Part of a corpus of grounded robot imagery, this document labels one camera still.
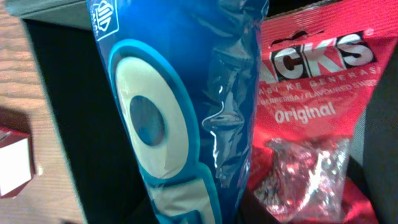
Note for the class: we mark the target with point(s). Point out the blue Oreo cookie pack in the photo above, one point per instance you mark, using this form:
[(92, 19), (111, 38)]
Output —
[(183, 74)]

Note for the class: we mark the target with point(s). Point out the red Hacks candy bag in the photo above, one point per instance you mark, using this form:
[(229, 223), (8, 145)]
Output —
[(319, 67)]

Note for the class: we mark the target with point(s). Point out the red cookie carton box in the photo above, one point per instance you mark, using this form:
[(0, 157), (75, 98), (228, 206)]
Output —
[(17, 165)]

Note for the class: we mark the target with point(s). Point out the dark green open box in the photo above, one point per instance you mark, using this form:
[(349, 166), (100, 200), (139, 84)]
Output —
[(53, 86)]

